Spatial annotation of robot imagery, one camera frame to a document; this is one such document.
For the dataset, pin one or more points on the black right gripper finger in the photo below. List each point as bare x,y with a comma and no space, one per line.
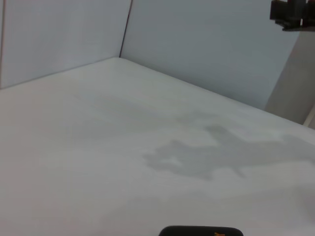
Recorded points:
288,11

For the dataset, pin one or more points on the black glasses case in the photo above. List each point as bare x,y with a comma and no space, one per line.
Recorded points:
192,232

